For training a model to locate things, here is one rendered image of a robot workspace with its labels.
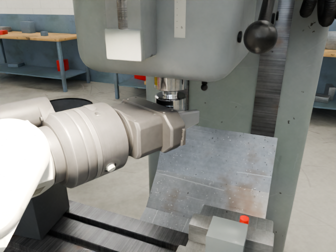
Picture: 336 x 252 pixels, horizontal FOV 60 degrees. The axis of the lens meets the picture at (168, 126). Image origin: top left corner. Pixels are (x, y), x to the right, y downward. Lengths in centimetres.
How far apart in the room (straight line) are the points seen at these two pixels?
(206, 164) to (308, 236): 147
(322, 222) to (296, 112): 163
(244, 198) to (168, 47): 57
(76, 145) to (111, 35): 12
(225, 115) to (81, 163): 56
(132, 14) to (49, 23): 597
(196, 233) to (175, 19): 40
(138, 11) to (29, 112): 16
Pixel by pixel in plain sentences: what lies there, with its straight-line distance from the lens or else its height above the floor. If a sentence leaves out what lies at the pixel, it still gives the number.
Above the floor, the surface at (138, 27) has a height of 137.
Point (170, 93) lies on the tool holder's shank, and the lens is 42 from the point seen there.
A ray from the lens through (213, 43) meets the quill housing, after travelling 31.
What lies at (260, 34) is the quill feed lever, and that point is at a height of 137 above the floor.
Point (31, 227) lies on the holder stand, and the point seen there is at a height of 94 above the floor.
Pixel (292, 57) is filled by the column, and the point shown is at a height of 127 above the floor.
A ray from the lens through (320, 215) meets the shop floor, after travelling 242.
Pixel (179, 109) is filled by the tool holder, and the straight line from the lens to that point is 42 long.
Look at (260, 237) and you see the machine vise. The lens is 57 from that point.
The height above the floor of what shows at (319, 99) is 26.
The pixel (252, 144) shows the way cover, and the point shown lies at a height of 104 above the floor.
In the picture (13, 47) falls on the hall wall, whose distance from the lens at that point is 705.
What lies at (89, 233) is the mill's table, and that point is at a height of 91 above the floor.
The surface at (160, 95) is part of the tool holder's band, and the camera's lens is 43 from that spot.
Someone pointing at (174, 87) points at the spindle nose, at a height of 129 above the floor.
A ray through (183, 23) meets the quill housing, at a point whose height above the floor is 137.
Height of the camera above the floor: 139
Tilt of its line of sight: 23 degrees down
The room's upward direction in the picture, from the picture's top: straight up
